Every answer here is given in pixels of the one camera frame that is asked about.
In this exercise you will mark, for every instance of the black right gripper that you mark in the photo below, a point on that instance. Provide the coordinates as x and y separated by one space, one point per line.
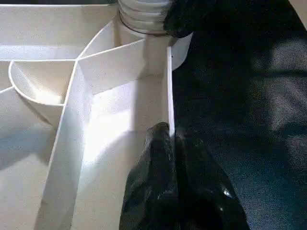
251 21

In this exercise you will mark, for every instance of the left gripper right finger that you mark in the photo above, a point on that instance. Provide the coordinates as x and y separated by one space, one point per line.
208 196

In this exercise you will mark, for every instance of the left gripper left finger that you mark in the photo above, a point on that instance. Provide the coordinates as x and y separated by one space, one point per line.
151 187

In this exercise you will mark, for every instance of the white plastic table leg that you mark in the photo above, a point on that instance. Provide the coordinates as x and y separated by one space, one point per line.
141 16

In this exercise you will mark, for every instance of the white plastic table top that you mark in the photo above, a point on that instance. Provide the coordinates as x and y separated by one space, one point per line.
108 83

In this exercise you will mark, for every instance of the black work mat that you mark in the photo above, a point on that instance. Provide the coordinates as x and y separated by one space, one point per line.
239 131

